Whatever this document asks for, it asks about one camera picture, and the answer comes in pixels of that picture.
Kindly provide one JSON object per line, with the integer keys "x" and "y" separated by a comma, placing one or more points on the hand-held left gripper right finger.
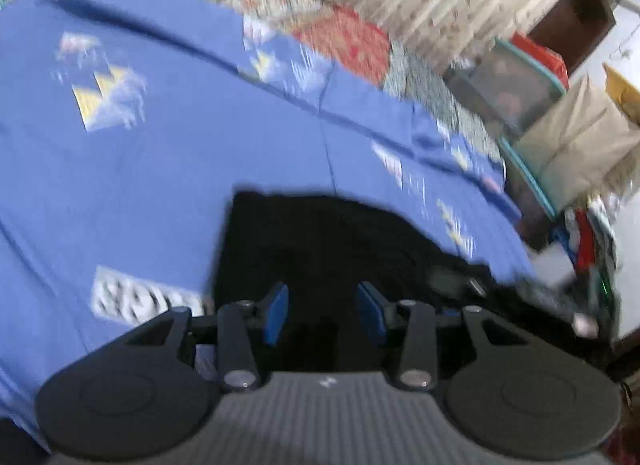
{"x": 371, "y": 316}

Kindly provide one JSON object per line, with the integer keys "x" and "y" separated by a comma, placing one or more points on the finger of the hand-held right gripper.
{"x": 457, "y": 281}

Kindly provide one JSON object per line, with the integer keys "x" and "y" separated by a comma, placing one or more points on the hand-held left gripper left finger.
{"x": 276, "y": 312}

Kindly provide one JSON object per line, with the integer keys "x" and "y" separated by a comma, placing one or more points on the black pants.
{"x": 325, "y": 250}

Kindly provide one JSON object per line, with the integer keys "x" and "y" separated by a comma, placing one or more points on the pile of colourful bags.
{"x": 587, "y": 245}

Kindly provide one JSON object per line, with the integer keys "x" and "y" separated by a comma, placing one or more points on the dark storage box teal lid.
{"x": 530, "y": 180}

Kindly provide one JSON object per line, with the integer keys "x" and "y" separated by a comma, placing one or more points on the beige cloth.
{"x": 575, "y": 145}

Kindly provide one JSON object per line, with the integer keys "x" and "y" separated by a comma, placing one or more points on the blue printed bedsheet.
{"x": 190, "y": 155}

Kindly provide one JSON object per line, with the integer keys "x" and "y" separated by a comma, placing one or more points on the black white patterned cloth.
{"x": 440, "y": 100}

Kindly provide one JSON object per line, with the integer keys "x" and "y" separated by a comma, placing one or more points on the clear storage box teal lid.
{"x": 510, "y": 90}

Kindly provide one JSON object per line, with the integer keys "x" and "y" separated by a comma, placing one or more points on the yellow cardboard box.
{"x": 622, "y": 92}

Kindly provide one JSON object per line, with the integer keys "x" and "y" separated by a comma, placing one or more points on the red cloth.
{"x": 542, "y": 57}

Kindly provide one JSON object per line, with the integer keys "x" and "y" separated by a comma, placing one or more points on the dark wooden cabinet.
{"x": 580, "y": 20}

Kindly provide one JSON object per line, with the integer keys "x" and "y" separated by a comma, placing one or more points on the red patterned blanket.
{"x": 300, "y": 5}

